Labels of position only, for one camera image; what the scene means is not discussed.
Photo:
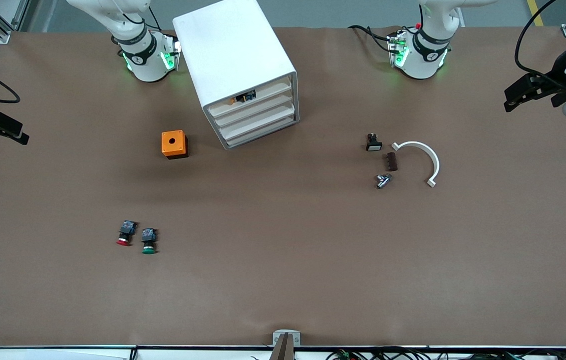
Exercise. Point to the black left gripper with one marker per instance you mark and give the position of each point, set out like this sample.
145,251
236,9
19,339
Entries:
558,80

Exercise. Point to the red push button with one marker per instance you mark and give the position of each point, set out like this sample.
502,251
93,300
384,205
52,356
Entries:
125,233

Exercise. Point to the white plastic drawer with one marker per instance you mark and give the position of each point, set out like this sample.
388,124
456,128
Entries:
257,95
255,111
262,131
260,121

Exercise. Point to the black white-faced push button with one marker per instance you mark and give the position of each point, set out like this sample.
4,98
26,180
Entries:
374,143

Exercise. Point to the green push button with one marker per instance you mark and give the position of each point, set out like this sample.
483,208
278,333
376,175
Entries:
148,240

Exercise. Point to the orange blue button part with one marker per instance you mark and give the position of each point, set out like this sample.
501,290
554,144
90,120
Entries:
243,97

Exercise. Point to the white drawer cabinet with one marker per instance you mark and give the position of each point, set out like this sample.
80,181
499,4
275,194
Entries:
232,45

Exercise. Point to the brown terminal block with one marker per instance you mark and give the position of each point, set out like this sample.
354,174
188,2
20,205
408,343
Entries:
392,161

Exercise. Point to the small silver metal connector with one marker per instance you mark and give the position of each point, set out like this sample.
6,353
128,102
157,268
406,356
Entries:
383,180

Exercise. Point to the brown table cover sheet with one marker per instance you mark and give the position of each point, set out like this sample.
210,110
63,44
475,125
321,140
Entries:
282,280

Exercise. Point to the white curved plastic bracket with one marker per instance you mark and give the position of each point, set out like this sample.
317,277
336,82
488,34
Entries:
430,155

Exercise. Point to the orange button enclosure box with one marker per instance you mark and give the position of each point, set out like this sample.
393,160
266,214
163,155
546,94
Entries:
173,143

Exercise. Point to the grey metal mount bracket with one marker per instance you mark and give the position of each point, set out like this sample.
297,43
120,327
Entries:
286,340

